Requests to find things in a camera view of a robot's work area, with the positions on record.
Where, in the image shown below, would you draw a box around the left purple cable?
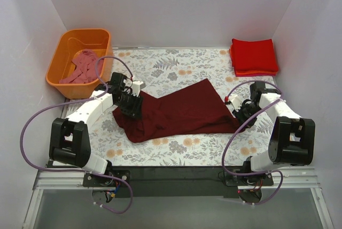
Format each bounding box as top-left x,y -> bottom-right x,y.
20,56 -> 134,215

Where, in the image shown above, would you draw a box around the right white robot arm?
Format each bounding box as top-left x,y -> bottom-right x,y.
225,80 -> 315,178

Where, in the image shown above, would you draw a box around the orange plastic basket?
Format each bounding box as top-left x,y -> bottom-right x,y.
46,28 -> 113,99

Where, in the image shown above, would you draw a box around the orange folded t shirt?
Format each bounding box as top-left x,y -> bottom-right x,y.
235,70 -> 277,77

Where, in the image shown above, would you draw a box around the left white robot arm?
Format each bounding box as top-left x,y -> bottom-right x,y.
49,72 -> 145,176

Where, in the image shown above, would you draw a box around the dark maroon t shirt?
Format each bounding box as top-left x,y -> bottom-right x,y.
113,79 -> 240,143

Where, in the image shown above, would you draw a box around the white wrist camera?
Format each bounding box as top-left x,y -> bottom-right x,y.
126,79 -> 146,96
224,94 -> 243,110

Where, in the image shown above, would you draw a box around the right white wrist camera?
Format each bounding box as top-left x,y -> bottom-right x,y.
224,94 -> 243,110

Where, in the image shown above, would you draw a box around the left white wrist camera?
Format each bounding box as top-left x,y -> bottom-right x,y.
126,79 -> 146,96

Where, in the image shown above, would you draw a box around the pink t shirt in basket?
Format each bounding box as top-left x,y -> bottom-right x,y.
59,49 -> 104,84

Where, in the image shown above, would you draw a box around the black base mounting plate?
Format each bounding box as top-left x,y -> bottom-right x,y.
82,166 -> 274,202

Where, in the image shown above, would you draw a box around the red folded t shirt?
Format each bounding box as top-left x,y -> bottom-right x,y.
230,39 -> 279,74

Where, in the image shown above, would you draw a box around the aluminium frame rail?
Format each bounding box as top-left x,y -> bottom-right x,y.
23,166 -> 333,228

